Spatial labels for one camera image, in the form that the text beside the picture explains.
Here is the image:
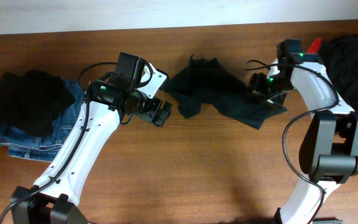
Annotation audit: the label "black Nike t-shirt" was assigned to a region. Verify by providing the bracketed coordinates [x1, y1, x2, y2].
[163, 56, 287, 129]

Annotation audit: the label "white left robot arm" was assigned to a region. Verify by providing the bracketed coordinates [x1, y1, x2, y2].
[0, 77, 172, 223]

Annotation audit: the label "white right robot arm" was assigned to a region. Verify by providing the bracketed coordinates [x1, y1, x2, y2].
[266, 50, 358, 224]

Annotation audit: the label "red garment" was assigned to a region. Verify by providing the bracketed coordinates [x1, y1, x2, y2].
[307, 37, 323, 54]

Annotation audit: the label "black clothes pile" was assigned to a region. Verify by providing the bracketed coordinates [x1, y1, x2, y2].
[318, 34, 358, 114]

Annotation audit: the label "folded black garment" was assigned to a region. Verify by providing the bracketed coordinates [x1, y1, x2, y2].
[0, 70, 75, 137]

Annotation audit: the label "folded blue jeans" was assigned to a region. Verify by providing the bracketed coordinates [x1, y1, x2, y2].
[0, 79, 83, 162]

